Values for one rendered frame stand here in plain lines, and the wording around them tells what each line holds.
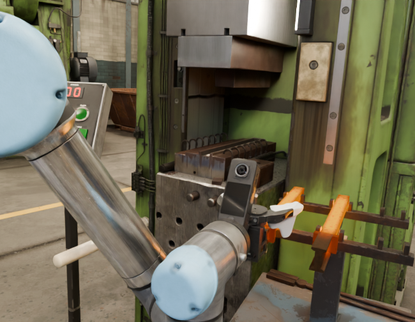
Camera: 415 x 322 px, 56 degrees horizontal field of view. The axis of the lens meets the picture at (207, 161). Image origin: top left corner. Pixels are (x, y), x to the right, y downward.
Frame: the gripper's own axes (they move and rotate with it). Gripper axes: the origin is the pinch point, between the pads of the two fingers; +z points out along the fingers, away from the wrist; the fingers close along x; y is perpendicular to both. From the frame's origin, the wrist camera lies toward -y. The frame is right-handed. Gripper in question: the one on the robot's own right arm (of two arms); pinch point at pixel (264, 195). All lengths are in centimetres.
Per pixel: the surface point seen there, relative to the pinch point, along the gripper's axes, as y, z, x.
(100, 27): -123, 728, -643
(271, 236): 8.5, 1.3, 1.6
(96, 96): -13, 42, -77
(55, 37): -64, 366, -424
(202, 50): -30, 43, -35
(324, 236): 6.1, 0.5, 11.9
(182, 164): 8, 44, -41
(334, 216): 7.2, 16.4, 11.9
